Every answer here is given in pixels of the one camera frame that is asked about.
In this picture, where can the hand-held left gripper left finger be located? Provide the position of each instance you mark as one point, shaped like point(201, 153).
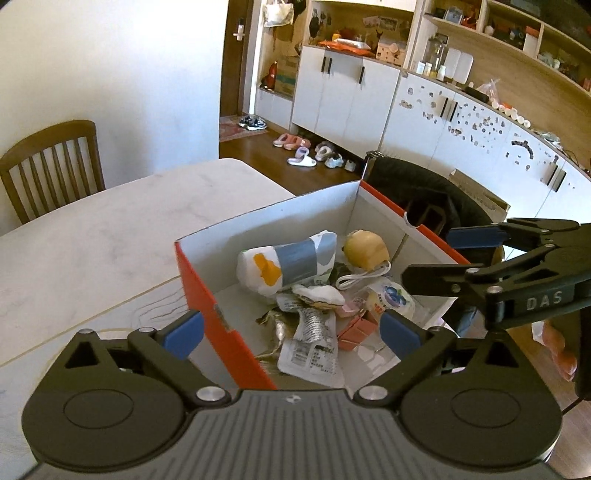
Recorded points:
point(184, 332)

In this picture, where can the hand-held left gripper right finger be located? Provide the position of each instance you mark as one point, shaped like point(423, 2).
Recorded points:
point(401, 332)

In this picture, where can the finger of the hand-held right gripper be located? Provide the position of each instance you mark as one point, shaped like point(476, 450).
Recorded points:
point(434, 277)
point(475, 237)

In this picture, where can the red cardboard box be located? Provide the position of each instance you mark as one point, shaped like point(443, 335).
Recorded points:
point(217, 332)

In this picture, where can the round white lidded cup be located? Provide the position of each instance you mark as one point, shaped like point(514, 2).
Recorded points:
point(392, 297)

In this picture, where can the beige plush toy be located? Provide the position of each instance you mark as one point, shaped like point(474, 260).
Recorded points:
point(364, 249)

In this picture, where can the silver snack packet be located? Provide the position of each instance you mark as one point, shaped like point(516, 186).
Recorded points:
point(314, 350)

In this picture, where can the white wrapper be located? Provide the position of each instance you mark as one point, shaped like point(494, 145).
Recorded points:
point(318, 295)

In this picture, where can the dark foil wrapper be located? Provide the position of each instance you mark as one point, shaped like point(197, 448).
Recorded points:
point(277, 332)

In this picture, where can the white and grey-blue bag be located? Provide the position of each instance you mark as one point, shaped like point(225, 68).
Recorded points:
point(295, 261)

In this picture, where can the person's right hand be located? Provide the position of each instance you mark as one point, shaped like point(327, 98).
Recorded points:
point(558, 350)

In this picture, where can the knotted clear plastic bag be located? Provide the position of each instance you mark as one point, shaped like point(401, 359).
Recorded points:
point(488, 91)

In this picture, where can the white board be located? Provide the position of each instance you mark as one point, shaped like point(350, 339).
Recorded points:
point(459, 64)

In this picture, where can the purple and white slipper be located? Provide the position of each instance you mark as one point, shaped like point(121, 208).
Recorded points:
point(302, 159)

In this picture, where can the tall glass jar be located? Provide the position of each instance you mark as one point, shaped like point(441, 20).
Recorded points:
point(437, 57)

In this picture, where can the pink slipper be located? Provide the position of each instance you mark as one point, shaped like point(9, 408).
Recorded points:
point(298, 144)
point(280, 141)

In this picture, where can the patterned door rug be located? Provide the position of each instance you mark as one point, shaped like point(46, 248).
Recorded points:
point(231, 134)

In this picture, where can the dark sneaker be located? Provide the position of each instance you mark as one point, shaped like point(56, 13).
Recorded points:
point(245, 122)
point(259, 124)

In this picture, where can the orange flat package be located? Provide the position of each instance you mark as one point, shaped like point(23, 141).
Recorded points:
point(344, 45)

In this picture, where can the brown wooden chair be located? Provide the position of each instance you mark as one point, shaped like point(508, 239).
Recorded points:
point(46, 134)

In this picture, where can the printed cardboard box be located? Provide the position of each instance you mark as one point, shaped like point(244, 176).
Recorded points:
point(286, 78)

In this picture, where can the red toy figure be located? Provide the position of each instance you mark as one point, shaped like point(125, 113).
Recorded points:
point(269, 78)

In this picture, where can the dark brown door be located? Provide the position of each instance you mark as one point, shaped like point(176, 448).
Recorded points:
point(231, 69)

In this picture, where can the black hat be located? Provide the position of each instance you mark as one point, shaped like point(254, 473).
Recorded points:
point(299, 5)

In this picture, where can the white tote bag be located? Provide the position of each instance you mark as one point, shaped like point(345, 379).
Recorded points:
point(278, 14)

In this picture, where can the white wall cabinet unit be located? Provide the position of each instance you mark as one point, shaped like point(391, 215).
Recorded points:
point(341, 101)

